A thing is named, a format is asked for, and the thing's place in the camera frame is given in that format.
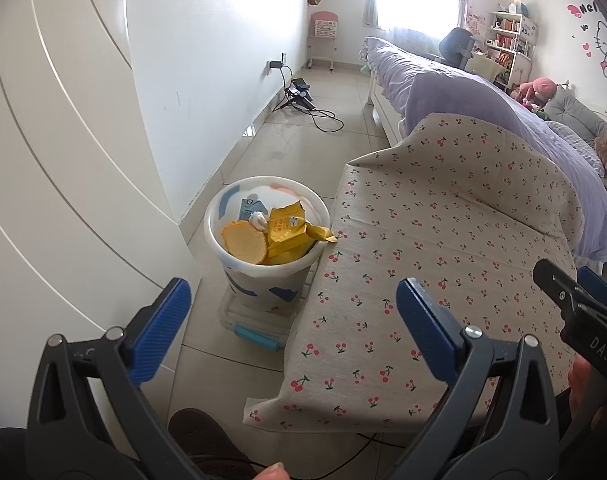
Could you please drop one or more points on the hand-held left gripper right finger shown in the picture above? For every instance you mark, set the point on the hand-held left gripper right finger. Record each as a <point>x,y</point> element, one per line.
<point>426,325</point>

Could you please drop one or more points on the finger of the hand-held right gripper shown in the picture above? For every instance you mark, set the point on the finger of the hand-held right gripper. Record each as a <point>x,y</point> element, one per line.
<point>556,280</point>
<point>596,282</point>

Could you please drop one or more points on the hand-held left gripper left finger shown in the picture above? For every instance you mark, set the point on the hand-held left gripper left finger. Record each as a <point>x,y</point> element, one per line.
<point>161,325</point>

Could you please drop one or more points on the white patterned plastic bin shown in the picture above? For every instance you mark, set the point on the white patterned plastic bin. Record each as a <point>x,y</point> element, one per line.
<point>263,285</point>

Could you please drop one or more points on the yellow green sponge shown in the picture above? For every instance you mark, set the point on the yellow green sponge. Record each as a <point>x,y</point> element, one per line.
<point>243,242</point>

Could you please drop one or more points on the white green small pack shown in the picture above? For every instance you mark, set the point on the white green small pack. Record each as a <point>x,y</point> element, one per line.
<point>259,220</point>

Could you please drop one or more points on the light blue small carton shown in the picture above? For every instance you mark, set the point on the light blue small carton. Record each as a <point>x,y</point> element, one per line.
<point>251,207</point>

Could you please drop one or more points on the yellow snack packet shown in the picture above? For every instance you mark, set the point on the yellow snack packet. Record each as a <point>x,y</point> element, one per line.
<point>288,232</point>

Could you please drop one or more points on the person's right hand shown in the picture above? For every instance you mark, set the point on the person's right hand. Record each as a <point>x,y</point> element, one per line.
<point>581,395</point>

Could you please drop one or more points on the person's left hand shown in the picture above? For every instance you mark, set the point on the person's left hand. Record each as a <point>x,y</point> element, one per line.
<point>273,472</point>

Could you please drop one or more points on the cherry print tablecloth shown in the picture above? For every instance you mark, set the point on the cherry print tablecloth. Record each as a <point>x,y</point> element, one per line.
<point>433,240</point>

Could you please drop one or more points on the grey plush pillow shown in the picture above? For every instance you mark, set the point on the grey plush pillow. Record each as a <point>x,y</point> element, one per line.
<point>578,115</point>

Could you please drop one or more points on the pink plush toy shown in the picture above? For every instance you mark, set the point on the pink plush toy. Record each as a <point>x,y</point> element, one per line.
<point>541,89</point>

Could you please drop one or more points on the white wardrobe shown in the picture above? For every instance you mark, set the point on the white wardrobe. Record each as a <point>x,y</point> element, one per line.
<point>58,160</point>

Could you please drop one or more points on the bed with purple cover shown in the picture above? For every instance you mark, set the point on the bed with purple cover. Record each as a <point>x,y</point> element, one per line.
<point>458,95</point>

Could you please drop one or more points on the white bookshelf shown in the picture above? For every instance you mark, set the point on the white bookshelf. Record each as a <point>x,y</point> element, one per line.
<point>511,40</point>

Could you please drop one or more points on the grey office chair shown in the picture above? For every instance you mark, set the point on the grey office chair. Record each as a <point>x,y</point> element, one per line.
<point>458,45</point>

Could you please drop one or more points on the black tripod device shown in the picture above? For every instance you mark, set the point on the black tripod device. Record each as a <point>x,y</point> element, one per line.
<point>301,95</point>

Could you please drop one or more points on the white bed frame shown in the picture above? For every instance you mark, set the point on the white bed frame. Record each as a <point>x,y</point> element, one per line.
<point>383,110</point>

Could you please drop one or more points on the black wall power adapter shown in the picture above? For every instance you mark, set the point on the black wall power adapter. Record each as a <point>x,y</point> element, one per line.
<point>276,65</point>

